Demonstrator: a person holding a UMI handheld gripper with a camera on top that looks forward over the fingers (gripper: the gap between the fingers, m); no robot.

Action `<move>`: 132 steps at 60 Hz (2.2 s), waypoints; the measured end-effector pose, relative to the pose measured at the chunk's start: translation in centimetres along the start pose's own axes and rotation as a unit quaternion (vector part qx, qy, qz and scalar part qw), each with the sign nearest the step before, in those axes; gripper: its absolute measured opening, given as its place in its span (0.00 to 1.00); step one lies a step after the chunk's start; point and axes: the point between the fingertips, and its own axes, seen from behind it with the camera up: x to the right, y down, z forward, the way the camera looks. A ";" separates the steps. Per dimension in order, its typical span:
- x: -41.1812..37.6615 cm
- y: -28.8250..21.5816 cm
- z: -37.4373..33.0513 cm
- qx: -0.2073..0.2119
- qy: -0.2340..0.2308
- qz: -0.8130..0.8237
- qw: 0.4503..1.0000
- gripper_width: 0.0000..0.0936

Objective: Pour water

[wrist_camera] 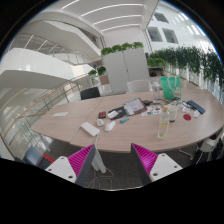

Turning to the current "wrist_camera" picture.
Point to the clear bottle far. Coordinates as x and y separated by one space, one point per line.
156 90

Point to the green hedge planter row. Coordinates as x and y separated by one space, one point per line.
193 58

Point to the black notebook with card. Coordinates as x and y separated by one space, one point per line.
116 113

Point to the white paper sheet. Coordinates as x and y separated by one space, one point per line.
60 114

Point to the white office chair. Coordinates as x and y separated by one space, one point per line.
139 86

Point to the blue marker pen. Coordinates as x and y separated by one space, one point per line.
124 120

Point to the white paper cup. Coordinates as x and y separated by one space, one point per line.
173 112

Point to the white power strip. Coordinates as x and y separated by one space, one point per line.
90 129

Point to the red round lid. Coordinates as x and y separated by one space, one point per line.
187 117

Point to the white computer mouse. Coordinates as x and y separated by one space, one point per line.
109 126

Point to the white storage cabinet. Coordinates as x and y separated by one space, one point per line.
125 66

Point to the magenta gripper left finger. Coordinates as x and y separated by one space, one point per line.
74 168

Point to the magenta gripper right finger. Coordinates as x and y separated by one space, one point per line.
152 166

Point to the sticker sheet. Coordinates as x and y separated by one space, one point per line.
152 110

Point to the green tote bag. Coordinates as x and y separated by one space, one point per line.
171 87

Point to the clear plastic water bottle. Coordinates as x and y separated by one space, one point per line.
164 122

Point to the black office chair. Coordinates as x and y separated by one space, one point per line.
90 93

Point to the red black small box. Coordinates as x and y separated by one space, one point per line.
102 115

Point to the small white device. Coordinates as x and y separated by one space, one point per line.
100 122

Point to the white chair at right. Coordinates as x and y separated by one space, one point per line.
212 149

